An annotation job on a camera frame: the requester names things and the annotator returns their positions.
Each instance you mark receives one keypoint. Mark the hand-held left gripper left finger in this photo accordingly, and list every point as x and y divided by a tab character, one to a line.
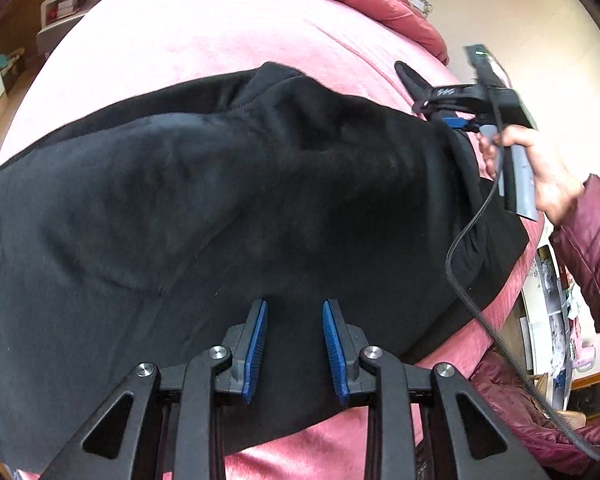
255	355

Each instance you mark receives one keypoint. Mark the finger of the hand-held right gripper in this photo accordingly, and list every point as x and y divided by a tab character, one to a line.
411	80
455	122

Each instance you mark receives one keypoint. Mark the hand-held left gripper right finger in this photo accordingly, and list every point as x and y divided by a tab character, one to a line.
334	355

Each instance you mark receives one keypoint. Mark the black pants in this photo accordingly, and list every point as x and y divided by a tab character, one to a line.
180	185

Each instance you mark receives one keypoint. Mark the person's right forearm maroon sleeve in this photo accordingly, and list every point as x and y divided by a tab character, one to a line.
595	250

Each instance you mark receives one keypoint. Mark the person's right hand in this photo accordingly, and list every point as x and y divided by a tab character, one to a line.
550	175

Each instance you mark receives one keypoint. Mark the person's maroon jacket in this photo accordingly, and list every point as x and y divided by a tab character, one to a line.
510	400

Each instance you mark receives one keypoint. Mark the pink bed sheet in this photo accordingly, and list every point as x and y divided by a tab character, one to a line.
180	35

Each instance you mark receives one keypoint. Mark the white shelf unit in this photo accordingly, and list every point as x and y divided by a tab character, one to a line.
65	10

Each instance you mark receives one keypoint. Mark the wooden cabinet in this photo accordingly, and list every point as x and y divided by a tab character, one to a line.
20	30

